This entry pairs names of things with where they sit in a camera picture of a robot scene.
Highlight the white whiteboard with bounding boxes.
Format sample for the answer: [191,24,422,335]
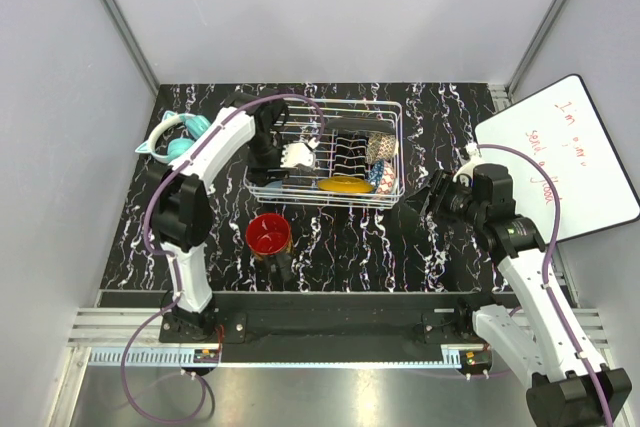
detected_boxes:
[475,74,639,241]

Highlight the red black mug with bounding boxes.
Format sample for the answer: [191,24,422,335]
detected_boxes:
[245,213,293,283]

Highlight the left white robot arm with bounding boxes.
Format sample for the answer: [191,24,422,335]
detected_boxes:
[143,92,289,343]

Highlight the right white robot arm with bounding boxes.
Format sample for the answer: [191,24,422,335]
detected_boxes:
[406,163,632,426]

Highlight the yellow brown-rimmed bowl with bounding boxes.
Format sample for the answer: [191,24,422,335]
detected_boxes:
[317,175,373,194]

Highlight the black floral square plate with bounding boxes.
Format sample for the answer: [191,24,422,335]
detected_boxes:
[325,117,395,135]

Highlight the blue patterned bowl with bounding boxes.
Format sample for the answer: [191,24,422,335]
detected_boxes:
[368,160,397,195]

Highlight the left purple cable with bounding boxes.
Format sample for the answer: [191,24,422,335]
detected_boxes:
[121,94,329,421]

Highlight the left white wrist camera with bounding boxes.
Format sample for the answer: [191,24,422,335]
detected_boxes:
[280,137,320,169]

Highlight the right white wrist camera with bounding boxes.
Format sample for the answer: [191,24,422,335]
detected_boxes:
[453,143,484,187]

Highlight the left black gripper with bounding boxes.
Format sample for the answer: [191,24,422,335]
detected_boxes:
[246,133,294,188]

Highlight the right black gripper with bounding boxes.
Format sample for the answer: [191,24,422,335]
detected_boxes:
[402,168,486,228]

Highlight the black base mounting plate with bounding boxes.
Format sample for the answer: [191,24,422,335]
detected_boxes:
[158,290,514,346]

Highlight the teal cat-ear headphones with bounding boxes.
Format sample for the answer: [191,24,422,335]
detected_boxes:
[135,110,211,164]

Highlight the light blue cup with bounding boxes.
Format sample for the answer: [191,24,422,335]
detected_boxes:
[260,180,288,194]

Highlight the red patterned white bowl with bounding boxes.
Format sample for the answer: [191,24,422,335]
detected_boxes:
[366,132,398,165]

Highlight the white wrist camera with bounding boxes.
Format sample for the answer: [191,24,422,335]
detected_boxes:
[280,137,320,169]
[453,143,484,187]

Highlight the white wire dish rack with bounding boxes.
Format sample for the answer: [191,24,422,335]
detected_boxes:
[243,96,405,209]

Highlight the black marble mat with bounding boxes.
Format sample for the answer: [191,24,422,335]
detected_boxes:
[101,82,509,292]

